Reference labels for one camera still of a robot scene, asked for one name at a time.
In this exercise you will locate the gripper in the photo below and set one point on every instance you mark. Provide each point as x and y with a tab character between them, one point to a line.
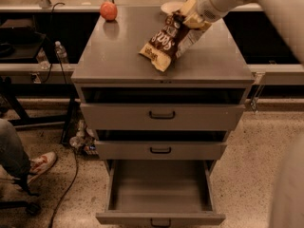
206	7

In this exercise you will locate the brown chip bag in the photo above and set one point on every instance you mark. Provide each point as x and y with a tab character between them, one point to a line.
170	42

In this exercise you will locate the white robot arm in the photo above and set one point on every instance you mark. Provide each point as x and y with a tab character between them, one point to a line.
286	16

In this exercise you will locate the grey metal drawer cabinet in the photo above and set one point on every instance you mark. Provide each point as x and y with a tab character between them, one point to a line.
151	89

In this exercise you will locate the top grey drawer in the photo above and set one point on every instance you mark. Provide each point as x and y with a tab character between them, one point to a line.
191	117

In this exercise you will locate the middle grey drawer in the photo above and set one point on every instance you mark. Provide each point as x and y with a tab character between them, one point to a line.
160	150

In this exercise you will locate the bottom grey open drawer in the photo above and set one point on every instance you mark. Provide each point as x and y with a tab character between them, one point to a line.
160	194

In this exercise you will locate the white bowl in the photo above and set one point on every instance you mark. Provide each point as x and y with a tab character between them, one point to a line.
170	7

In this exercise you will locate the orange round fruit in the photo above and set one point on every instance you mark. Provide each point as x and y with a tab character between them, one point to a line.
108	11

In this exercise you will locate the clear water bottle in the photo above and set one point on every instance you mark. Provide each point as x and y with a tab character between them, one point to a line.
42	59
61	53

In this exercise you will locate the black side table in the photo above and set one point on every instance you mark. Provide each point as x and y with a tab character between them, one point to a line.
22	77

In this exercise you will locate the clutter of bottles on floor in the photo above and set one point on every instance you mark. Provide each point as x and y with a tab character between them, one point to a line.
83	141

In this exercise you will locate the white orange sneaker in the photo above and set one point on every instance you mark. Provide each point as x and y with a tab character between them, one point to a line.
41	165

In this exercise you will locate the person leg in jeans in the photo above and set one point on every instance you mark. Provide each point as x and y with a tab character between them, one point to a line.
13	157

